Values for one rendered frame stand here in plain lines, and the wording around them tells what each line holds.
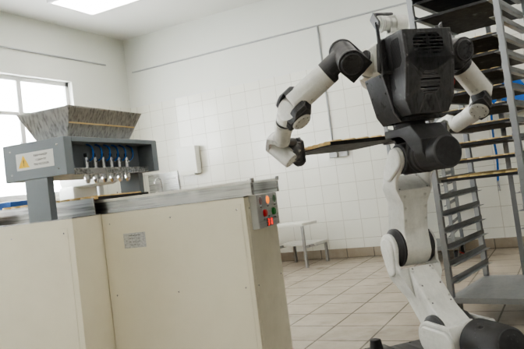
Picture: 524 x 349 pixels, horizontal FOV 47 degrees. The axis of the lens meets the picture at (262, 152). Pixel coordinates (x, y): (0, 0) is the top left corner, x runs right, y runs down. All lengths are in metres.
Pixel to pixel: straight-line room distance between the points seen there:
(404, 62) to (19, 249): 1.76
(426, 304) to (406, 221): 0.30
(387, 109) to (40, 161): 1.44
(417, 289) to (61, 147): 1.52
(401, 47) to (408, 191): 0.53
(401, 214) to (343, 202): 4.26
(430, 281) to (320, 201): 4.40
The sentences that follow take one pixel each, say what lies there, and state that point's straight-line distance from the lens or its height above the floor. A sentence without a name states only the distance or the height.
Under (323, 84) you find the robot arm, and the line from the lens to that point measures 2.15.
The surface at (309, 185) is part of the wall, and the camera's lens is 6.66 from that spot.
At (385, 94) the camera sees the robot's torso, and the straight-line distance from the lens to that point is 2.16.
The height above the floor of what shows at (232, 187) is 0.88.
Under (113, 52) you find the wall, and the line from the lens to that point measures 7.97.
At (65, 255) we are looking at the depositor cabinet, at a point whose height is 0.69.
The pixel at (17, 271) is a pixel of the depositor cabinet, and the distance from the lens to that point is 2.80.
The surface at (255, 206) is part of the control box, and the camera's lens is 2.42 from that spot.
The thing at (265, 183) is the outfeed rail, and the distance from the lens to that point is 2.67.
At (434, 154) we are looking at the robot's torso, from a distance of 2.05.
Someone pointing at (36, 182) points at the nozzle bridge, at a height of 1.00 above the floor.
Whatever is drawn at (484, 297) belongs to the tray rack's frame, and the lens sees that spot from 3.41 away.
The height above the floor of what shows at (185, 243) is 0.68.
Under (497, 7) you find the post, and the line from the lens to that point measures 3.33.
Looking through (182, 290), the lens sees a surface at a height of 0.49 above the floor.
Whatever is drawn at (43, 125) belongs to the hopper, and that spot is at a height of 1.26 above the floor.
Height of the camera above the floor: 0.87
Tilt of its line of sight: 3 degrees up
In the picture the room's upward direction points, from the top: 7 degrees counter-clockwise
